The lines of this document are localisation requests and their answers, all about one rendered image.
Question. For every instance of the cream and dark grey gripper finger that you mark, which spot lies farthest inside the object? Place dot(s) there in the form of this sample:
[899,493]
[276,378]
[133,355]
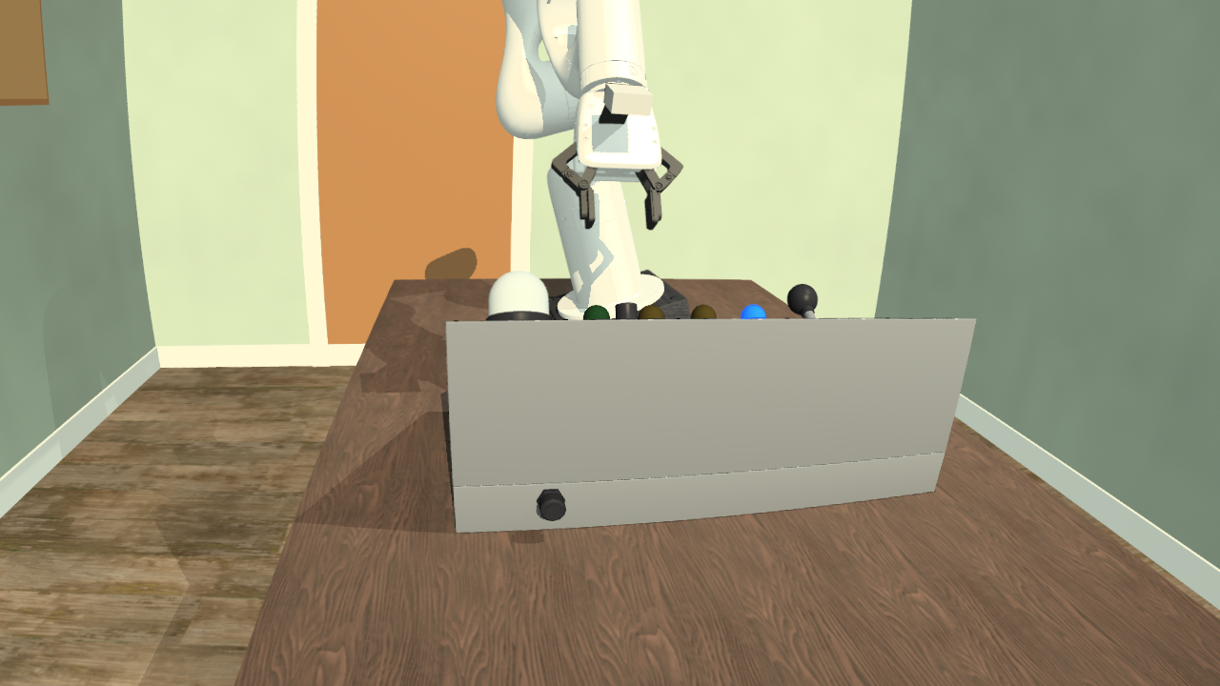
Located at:
[581,185]
[656,186]

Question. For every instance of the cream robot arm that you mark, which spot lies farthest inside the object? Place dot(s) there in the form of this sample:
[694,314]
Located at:
[599,42]

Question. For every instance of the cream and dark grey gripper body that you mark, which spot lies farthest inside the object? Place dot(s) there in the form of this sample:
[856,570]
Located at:
[617,150]

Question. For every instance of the grey console housing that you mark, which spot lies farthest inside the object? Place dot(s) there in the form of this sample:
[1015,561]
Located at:
[641,419]

